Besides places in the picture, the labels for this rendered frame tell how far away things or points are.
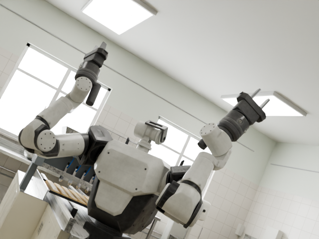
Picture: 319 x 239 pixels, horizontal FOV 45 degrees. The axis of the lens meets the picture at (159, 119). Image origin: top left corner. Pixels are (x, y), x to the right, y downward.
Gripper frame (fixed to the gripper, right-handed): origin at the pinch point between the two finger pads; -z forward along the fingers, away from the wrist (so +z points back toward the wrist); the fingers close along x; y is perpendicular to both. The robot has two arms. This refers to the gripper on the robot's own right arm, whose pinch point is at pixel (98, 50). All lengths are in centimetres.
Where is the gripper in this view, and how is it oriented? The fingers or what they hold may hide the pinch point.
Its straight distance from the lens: 170.4
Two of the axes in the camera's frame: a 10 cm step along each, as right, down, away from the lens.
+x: 7.3, -2.2, -6.5
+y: -6.4, -5.5, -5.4
